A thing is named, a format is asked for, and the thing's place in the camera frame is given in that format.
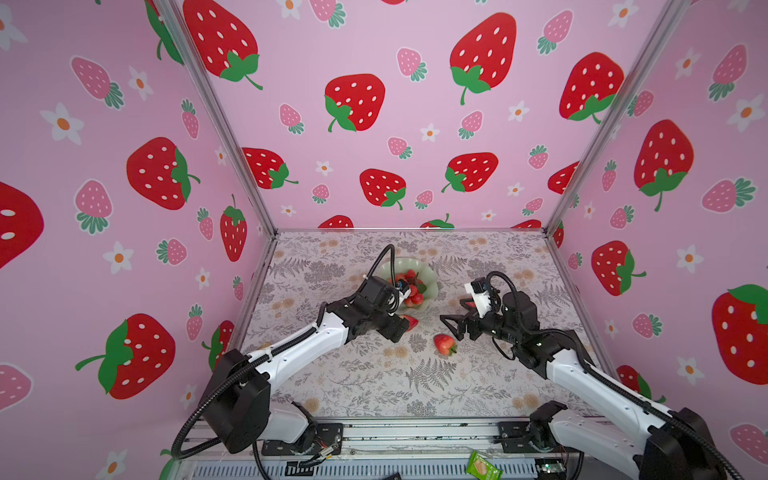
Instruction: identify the floral patterned table mat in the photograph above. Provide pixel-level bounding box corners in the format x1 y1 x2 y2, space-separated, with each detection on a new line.
243 231 591 417

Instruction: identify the light green scalloped fruit bowl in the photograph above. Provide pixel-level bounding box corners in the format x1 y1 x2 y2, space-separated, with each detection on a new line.
394 258 439 313

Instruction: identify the pale red fake strawberry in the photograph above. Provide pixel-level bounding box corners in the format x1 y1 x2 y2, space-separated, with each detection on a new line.
402 315 419 331

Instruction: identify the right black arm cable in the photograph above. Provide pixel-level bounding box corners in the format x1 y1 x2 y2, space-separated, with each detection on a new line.
484 271 745 480

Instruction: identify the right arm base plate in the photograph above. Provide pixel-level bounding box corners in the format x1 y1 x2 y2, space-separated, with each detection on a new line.
493 420 568 454

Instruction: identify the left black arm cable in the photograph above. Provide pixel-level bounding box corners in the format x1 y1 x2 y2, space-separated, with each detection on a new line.
170 242 400 460

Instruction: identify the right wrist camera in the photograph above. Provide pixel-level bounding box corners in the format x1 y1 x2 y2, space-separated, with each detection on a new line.
467 277 494 318

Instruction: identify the green snack packet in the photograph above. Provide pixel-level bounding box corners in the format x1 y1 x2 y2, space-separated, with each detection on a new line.
466 451 502 480

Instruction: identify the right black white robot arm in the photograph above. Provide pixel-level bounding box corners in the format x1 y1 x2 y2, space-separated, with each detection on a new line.
440 292 738 479

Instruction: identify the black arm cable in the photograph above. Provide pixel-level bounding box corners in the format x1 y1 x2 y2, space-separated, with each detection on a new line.
484 271 745 480
170 242 400 460

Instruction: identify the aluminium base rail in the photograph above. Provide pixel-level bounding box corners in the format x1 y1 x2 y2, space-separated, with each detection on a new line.
170 417 629 479

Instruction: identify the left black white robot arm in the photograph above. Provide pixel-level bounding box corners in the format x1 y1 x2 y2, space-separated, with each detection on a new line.
200 276 411 454

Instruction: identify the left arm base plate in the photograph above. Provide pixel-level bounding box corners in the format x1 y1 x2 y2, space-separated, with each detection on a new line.
260 422 344 457

